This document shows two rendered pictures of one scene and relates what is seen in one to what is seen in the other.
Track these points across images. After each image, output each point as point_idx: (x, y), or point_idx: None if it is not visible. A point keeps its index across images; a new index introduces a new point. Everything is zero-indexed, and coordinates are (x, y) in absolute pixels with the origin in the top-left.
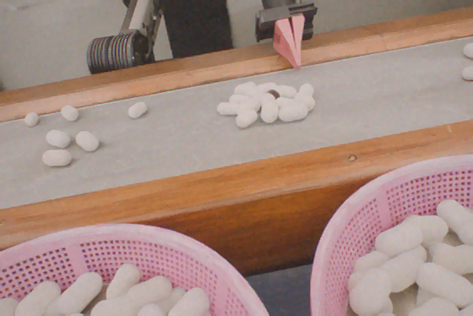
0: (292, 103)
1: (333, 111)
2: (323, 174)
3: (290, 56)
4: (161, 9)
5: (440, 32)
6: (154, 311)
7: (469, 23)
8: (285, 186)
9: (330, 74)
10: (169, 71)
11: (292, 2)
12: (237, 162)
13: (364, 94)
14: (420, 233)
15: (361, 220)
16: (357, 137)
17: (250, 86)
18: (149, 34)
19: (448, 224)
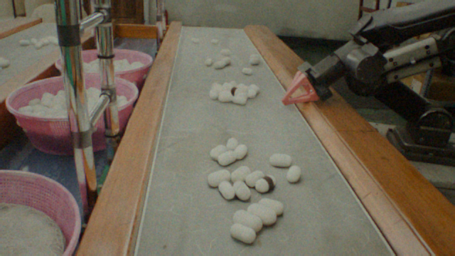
0: (220, 92)
1: (215, 106)
2: (148, 84)
3: (294, 97)
4: (440, 61)
5: (349, 164)
6: None
7: (368, 181)
8: (148, 80)
9: (276, 115)
10: (291, 72)
11: (320, 68)
12: (183, 86)
13: (233, 116)
14: (119, 99)
15: (128, 90)
16: (184, 105)
17: (252, 87)
18: (392, 68)
19: None
